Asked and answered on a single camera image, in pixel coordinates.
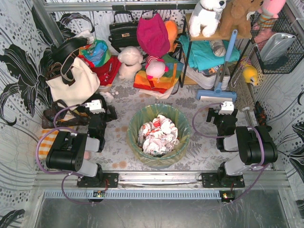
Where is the teal plastic trash bin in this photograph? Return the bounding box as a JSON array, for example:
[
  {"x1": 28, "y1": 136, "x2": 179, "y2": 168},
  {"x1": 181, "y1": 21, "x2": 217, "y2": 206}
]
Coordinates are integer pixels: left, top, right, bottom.
[{"x1": 126, "y1": 104, "x2": 190, "y2": 169}]

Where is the yellow translucent trash bag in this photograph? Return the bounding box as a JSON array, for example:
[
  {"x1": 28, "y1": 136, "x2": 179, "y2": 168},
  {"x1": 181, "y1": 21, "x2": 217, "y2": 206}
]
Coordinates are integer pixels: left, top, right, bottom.
[{"x1": 126, "y1": 104, "x2": 191, "y2": 169}]

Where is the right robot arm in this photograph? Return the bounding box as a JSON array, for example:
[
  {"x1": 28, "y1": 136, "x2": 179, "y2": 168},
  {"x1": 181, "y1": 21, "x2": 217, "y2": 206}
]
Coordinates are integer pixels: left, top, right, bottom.
[{"x1": 202, "y1": 108, "x2": 278, "y2": 188}]

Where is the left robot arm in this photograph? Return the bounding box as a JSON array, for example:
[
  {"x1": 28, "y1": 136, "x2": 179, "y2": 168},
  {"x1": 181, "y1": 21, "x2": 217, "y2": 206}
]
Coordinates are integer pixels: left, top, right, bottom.
[{"x1": 46, "y1": 106, "x2": 119, "y2": 189}]

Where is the brown patterned bag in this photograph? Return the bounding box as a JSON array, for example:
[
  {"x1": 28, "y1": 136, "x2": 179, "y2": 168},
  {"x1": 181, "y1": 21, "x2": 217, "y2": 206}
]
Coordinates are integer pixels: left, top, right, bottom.
[{"x1": 42, "y1": 100, "x2": 89, "y2": 129}]

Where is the cream canvas tote bag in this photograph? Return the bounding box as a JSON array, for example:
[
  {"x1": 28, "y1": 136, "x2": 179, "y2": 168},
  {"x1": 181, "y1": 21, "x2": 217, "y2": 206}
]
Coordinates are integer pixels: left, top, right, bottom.
[{"x1": 46, "y1": 57, "x2": 100, "y2": 106}]

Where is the crumpled white paper trash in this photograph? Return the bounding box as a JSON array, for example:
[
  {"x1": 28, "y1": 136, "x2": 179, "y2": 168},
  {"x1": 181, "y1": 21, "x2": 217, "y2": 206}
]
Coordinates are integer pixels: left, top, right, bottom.
[{"x1": 138, "y1": 114, "x2": 180, "y2": 157}]

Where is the colourful printed cloth bag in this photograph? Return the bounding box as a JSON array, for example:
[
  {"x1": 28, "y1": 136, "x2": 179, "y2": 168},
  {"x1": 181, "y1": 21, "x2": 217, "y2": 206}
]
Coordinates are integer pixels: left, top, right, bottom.
[{"x1": 78, "y1": 39, "x2": 111, "y2": 68}]

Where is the magenta fabric bag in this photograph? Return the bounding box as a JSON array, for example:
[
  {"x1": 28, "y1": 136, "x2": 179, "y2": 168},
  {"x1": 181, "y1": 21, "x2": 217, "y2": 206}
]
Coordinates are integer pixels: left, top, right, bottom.
[{"x1": 137, "y1": 12, "x2": 170, "y2": 57}]

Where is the blue floor sweeper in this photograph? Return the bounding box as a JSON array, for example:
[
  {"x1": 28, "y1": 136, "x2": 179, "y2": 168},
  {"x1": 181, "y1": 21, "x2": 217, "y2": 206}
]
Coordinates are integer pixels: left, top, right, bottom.
[{"x1": 196, "y1": 29, "x2": 238, "y2": 102}]

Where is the beige chenille mop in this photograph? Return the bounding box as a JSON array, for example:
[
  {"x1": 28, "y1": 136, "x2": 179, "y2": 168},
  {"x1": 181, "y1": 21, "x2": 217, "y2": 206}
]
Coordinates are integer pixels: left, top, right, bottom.
[{"x1": 230, "y1": 72, "x2": 254, "y2": 111}]

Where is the pink glasses case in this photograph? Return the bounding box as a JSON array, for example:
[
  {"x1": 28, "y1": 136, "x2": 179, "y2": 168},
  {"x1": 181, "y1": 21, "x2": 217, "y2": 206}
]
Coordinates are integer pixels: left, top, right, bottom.
[{"x1": 84, "y1": 151, "x2": 91, "y2": 160}]

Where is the dark patterned cloth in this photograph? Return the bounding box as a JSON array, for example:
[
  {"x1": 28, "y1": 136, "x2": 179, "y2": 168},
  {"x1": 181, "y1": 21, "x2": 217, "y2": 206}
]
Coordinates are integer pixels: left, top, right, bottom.
[{"x1": 254, "y1": 101, "x2": 272, "y2": 132}]

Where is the red folded cloth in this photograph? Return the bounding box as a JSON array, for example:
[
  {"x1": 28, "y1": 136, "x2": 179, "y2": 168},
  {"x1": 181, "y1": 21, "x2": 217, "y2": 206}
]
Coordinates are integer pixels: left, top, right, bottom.
[{"x1": 91, "y1": 56, "x2": 122, "y2": 86}]

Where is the orange checked towel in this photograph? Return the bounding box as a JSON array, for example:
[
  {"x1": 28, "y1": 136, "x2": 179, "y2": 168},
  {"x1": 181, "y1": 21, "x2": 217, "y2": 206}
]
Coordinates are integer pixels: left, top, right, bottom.
[{"x1": 35, "y1": 127, "x2": 76, "y2": 161}]

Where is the yellow plush duck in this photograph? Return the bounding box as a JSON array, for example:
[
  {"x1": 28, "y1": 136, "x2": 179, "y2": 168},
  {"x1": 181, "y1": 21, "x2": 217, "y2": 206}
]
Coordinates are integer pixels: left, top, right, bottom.
[{"x1": 240, "y1": 57, "x2": 258, "y2": 86}]

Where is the wooden metal shelf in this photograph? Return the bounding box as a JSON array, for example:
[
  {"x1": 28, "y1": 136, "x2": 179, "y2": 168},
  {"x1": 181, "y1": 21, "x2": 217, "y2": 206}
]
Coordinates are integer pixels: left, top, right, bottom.
[{"x1": 178, "y1": 13, "x2": 253, "y2": 88}]

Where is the teal folded cloth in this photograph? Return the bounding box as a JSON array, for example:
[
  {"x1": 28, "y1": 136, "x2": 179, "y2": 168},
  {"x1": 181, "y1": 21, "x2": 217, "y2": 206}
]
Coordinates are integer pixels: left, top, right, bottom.
[{"x1": 179, "y1": 35, "x2": 240, "y2": 71}]

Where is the cream plush sheep toy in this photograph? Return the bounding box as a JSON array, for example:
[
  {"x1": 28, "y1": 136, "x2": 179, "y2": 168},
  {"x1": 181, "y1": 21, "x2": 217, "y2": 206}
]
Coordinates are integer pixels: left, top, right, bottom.
[{"x1": 118, "y1": 46, "x2": 143, "y2": 80}]

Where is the rainbow striped folded cloth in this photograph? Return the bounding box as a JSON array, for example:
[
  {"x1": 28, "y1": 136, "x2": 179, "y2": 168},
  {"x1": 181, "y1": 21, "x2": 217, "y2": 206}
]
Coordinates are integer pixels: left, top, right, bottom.
[{"x1": 133, "y1": 54, "x2": 184, "y2": 94}]

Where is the pink plush doll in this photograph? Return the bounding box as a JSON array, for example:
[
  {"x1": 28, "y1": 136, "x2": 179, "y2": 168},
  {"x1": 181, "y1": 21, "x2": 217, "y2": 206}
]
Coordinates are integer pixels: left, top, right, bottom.
[{"x1": 145, "y1": 55, "x2": 169, "y2": 80}]

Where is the black leather handbag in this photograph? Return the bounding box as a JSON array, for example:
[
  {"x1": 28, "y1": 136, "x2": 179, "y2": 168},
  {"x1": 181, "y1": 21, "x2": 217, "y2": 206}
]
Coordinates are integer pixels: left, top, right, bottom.
[{"x1": 108, "y1": 11, "x2": 140, "y2": 53}]

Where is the silver foil pouch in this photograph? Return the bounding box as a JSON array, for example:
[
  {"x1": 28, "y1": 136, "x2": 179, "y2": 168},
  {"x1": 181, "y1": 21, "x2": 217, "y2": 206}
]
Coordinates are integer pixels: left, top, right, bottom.
[{"x1": 260, "y1": 33, "x2": 296, "y2": 62}]

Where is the brown plush bear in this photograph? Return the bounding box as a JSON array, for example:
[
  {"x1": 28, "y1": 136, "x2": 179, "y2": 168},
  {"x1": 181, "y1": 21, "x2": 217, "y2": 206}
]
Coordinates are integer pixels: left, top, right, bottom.
[{"x1": 219, "y1": 0, "x2": 264, "y2": 38}]

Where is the white plush dog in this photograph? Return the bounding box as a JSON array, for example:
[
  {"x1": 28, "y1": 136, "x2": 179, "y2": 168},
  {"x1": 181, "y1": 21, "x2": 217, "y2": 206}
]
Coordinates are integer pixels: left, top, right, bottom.
[{"x1": 189, "y1": 0, "x2": 227, "y2": 38}]

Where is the orange plush toy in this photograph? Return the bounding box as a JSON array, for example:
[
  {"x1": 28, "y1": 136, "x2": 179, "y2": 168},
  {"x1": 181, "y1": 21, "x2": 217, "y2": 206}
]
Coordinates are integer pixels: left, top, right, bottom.
[{"x1": 164, "y1": 20, "x2": 178, "y2": 52}]

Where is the pink plush toy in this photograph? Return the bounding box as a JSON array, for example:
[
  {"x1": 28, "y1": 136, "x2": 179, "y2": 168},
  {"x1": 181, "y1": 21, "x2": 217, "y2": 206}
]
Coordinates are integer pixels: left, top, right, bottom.
[{"x1": 257, "y1": 0, "x2": 286, "y2": 28}]

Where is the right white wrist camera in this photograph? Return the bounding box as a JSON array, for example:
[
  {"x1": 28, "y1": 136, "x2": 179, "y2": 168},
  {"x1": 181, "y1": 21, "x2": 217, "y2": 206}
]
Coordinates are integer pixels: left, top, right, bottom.
[{"x1": 218, "y1": 101, "x2": 234, "y2": 115}]

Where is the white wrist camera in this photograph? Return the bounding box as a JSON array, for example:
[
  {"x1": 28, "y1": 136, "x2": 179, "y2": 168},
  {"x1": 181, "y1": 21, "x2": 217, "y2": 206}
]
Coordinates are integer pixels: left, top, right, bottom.
[
  {"x1": 218, "y1": 101, "x2": 234, "y2": 115},
  {"x1": 85, "y1": 99, "x2": 105, "y2": 114}
]

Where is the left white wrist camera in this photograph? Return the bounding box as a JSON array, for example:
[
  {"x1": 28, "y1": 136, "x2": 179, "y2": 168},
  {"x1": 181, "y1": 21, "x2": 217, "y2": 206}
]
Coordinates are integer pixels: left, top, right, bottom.
[{"x1": 85, "y1": 99, "x2": 105, "y2": 114}]

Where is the metal base rail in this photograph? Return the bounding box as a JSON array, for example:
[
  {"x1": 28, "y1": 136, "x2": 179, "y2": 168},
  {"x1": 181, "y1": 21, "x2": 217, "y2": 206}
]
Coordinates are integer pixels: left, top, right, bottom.
[{"x1": 33, "y1": 171, "x2": 291, "y2": 200}]

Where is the black wire basket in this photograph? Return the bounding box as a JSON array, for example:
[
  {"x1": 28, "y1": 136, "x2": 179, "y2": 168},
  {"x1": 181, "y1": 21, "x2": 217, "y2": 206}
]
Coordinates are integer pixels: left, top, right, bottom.
[{"x1": 251, "y1": 11, "x2": 304, "y2": 75}]

